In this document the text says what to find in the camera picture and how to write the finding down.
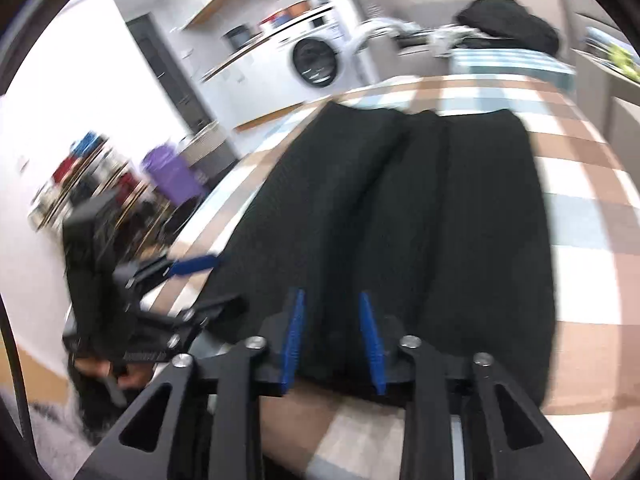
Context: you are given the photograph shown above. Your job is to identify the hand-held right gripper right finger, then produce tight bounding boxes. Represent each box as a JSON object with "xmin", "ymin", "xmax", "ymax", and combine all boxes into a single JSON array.
[{"xmin": 357, "ymin": 290, "xmax": 592, "ymax": 480}]

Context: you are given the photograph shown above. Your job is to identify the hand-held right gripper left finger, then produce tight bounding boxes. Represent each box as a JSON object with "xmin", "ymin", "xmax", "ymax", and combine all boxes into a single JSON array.
[{"xmin": 75, "ymin": 287, "xmax": 307, "ymax": 480}]

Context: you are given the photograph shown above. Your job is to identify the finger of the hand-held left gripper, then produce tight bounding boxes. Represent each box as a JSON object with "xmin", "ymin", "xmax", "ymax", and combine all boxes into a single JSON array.
[
  {"xmin": 114, "ymin": 253, "xmax": 224, "ymax": 288},
  {"xmin": 120, "ymin": 296, "xmax": 249, "ymax": 361}
]

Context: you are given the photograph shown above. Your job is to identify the black sweater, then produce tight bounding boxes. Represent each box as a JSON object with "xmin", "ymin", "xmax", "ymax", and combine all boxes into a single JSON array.
[{"xmin": 202, "ymin": 101, "xmax": 557, "ymax": 407}]

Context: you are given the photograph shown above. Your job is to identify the person's left hand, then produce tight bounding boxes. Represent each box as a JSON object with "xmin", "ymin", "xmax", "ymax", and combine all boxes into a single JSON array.
[{"xmin": 74, "ymin": 352, "xmax": 153, "ymax": 391}]

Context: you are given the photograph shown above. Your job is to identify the cluttered storage shelf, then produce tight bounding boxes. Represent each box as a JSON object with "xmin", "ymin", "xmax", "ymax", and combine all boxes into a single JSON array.
[{"xmin": 27, "ymin": 131, "xmax": 151, "ymax": 243}]

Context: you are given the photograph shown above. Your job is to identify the purple bin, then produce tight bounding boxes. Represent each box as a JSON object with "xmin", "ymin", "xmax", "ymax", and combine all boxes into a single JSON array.
[{"xmin": 140, "ymin": 144, "xmax": 209, "ymax": 207}]

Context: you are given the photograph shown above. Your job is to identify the dark door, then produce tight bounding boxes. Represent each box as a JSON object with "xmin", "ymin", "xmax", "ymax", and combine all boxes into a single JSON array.
[{"xmin": 126, "ymin": 14, "xmax": 213, "ymax": 132}]

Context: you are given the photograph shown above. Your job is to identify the wooden countertop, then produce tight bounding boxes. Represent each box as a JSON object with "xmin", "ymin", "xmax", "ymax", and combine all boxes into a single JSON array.
[{"xmin": 200, "ymin": 35, "xmax": 281, "ymax": 82}]

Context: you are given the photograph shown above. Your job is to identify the black bin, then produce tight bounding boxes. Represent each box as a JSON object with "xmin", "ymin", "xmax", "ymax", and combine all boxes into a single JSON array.
[{"xmin": 222, "ymin": 25, "xmax": 252, "ymax": 52}]

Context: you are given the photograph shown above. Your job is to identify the white washing machine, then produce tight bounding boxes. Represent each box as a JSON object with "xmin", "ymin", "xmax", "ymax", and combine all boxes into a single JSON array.
[{"xmin": 272, "ymin": 6, "xmax": 375, "ymax": 92}]

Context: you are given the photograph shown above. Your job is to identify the red box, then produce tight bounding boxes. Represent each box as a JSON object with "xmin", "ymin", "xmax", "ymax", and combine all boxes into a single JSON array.
[{"xmin": 256, "ymin": 7, "xmax": 287, "ymax": 31}]

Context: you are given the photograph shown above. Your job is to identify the checked tablecloth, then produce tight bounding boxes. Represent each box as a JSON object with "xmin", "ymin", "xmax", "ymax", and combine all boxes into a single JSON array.
[{"xmin": 140, "ymin": 74, "xmax": 640, "ymax": 480}]

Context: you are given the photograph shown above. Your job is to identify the white and blue blanket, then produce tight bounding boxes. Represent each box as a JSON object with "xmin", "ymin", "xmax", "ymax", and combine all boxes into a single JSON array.
[{"xmin": 349, "ymin": 17, "xmax": 417, "ymax": 55}]

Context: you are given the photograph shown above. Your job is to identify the teal checked covered table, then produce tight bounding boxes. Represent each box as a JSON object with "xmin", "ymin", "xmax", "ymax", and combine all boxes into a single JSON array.
[{"xmin": 446, "ymin": 47, "xmax": 577, "ymax": 95}]

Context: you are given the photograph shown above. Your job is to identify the black jacket pile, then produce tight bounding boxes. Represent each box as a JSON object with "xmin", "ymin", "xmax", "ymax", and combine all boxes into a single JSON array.
[{"xmin": 451, "ymin": 0, "xmax": 561, "ymax": 55}]

